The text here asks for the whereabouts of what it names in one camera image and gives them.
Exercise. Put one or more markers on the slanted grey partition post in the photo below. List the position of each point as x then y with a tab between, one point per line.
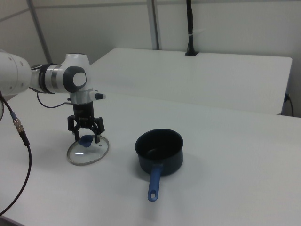
40	30

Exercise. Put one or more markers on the glass lid with blue knob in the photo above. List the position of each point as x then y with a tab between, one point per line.
89	153

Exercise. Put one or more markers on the black pole with base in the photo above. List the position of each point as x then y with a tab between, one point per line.
190	28

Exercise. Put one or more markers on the vertical grey partition post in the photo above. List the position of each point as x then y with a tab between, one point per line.
154	23

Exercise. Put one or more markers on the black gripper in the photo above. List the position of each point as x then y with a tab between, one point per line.
83	112

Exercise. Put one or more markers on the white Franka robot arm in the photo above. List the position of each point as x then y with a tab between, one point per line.
54	77

